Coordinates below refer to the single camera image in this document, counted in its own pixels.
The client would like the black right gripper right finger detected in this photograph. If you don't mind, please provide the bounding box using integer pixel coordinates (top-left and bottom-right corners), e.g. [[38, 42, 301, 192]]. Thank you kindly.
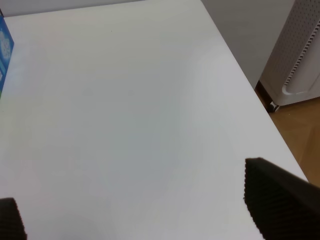
[[244, 157, 320, 240]]

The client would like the blue toothpaste box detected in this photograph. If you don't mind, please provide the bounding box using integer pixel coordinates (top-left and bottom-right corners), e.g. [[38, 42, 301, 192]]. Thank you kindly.
[[0, 12, 15, 94]]

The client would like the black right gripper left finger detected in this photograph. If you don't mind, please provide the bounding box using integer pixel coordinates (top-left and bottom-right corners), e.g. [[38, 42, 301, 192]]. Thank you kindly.
[[0, 197, 27, 240]]

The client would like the white perforated air purifier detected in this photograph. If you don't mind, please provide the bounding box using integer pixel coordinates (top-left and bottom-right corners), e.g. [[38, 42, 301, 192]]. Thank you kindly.
[[259, 0, 320, 113]]

